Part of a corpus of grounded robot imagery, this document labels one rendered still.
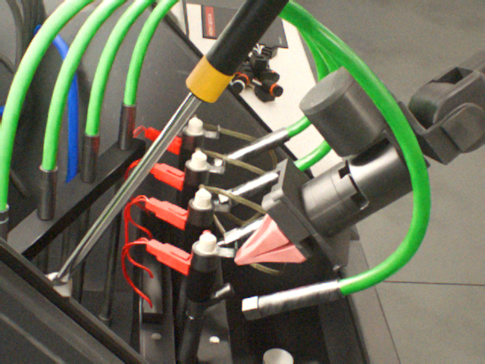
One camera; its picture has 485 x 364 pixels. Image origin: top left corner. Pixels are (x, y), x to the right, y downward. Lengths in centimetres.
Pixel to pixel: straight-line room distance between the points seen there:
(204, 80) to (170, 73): 70
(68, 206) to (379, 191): 35
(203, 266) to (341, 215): 15
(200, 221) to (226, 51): 54
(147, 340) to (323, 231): 27
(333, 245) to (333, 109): 14
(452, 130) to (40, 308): 44
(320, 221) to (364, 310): 35
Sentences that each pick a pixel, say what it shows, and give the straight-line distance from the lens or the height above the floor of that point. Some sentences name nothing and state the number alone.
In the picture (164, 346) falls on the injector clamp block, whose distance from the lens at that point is 109.
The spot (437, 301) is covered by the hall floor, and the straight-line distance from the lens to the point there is 299.
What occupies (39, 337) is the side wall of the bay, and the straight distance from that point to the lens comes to 59.
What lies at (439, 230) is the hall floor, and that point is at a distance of 332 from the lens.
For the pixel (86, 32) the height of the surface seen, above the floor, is 131.
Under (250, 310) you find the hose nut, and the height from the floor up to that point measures 114.
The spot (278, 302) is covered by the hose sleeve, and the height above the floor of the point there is 116.
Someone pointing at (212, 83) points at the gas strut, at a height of 146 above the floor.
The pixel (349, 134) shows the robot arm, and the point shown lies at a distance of 87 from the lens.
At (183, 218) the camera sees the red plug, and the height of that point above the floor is 111.
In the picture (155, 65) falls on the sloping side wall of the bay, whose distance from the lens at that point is 122.
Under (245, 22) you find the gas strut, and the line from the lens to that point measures 51.
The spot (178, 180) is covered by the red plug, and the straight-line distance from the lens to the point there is 113.
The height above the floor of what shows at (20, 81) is 130.
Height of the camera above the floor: 168
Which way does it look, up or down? 30 degrees down
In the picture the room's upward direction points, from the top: 10 degrees clockwise
